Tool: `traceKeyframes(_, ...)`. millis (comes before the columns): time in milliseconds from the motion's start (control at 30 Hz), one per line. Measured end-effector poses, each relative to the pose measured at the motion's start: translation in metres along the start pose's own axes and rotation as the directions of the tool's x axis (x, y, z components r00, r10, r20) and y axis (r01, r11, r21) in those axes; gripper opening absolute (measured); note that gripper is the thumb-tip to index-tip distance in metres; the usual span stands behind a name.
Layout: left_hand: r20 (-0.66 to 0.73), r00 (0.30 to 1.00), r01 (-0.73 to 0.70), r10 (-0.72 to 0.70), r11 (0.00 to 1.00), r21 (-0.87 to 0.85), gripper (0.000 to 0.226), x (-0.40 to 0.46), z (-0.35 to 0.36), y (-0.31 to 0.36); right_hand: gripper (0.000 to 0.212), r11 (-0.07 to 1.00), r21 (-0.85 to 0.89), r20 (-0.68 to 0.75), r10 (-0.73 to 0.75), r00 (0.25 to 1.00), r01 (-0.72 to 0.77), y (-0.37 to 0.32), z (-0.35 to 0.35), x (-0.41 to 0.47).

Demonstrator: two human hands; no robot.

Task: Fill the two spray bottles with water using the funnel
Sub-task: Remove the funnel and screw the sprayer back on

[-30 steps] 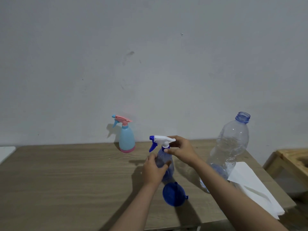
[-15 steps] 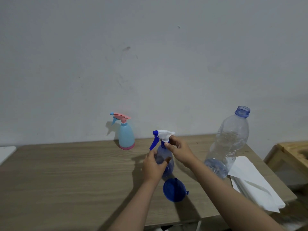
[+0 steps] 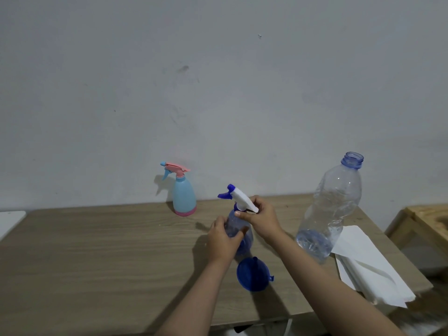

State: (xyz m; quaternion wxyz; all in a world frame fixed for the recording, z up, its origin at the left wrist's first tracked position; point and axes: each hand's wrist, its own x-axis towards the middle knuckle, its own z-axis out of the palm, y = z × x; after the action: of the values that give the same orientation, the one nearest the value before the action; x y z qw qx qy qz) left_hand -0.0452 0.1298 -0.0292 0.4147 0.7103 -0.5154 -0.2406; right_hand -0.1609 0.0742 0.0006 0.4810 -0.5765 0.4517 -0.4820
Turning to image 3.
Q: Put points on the person's right hand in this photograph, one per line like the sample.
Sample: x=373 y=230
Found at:
x=267 y=223

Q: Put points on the person's left hand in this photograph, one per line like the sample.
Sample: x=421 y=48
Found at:
x=220 y=244

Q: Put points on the dark blue spray bottle body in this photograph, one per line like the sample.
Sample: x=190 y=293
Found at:
x=246 y=241

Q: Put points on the white blue trigger sprayer head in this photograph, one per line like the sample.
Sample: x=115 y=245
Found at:
x=238 y=195

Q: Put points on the blue plastic funnel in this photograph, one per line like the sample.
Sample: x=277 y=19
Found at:
x=253 y=276

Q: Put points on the light blue spray bottle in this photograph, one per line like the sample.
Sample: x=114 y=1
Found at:
x=183 y=197

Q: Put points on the clear plastic water bottle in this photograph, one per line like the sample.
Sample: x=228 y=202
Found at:
x=332 y=206

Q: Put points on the pink spray trigger head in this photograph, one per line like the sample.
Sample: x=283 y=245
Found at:
x=176 y=167

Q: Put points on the person's right forearm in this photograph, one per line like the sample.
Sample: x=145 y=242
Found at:
x=322 y=290

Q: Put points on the person's left forearm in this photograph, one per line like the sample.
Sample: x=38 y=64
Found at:
x=192 y=300

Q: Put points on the white paper towels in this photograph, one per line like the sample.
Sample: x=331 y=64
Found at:
x=367 y=265

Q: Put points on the light wooden stool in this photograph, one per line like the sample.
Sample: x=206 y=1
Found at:
x=420 y=216

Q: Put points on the white cabinet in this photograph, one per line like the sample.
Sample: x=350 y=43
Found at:
x=10 y=222

